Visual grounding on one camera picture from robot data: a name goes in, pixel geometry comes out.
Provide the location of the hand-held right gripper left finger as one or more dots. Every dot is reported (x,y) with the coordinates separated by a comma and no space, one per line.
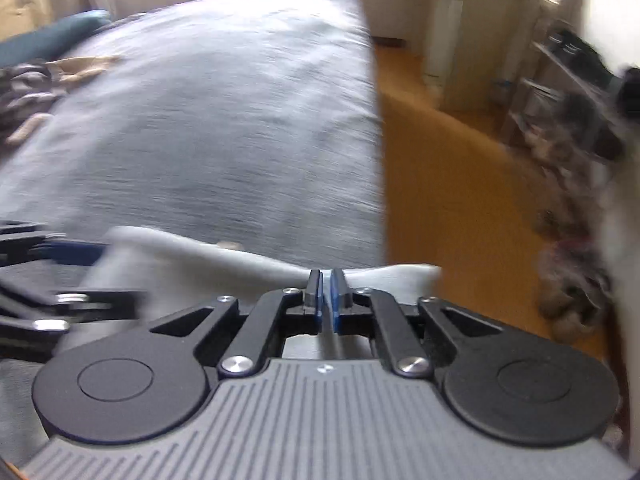
(315,305)

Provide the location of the light desk with drawers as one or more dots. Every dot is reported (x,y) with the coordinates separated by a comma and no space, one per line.
(470,35)

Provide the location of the grey fluffy slippers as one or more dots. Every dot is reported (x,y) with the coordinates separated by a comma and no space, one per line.
(575,285)

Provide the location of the dark plaid shirt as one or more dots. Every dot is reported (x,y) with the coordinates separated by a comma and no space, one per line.
(25,90)

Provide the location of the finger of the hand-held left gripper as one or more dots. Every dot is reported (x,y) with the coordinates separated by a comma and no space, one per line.
(75,310)
(70,250)

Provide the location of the grey hoodie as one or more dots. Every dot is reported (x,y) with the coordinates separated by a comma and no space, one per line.
(225,265)

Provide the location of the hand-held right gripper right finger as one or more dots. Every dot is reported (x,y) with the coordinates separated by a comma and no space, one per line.
(337,305)

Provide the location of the beige knit cloth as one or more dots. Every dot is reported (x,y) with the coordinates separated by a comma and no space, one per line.
(27,130)

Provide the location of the metal shoe rack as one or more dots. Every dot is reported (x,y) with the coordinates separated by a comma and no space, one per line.
(560,90)

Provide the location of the white cloth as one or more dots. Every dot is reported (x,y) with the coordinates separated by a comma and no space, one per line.
(82,66)

